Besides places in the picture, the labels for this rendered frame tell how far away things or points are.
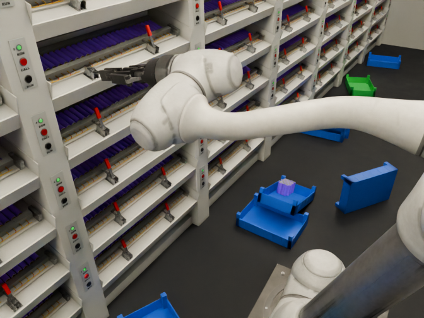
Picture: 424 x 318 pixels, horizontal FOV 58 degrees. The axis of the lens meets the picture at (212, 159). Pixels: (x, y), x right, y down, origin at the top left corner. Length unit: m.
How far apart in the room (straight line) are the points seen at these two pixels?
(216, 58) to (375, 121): 0.34
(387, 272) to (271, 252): 1.18
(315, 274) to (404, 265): 0.42
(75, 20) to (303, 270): 0.89
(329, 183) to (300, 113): 1.60
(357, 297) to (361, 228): 1.31
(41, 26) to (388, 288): 0.93
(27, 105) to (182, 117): 0.47
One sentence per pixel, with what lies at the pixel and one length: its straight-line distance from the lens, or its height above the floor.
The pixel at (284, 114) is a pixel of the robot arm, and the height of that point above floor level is 1.02.
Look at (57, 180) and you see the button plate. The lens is 1.18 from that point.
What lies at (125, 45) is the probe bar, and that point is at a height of 0.97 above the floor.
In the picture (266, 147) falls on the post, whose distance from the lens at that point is 2.41.
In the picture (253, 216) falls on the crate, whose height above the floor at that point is 0.00.
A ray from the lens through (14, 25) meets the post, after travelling 1.02.
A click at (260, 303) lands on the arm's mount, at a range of 1.33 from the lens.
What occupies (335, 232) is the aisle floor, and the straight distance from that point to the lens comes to 2.01.
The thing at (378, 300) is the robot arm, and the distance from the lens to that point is 0.77.
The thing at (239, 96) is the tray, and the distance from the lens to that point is 1.94.
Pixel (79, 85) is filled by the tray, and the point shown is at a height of 0.93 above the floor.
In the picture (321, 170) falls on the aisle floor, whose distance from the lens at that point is 2.42.
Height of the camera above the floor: 1.35
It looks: 34 degrees down
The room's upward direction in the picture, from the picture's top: 1 degrees counter-clockwise
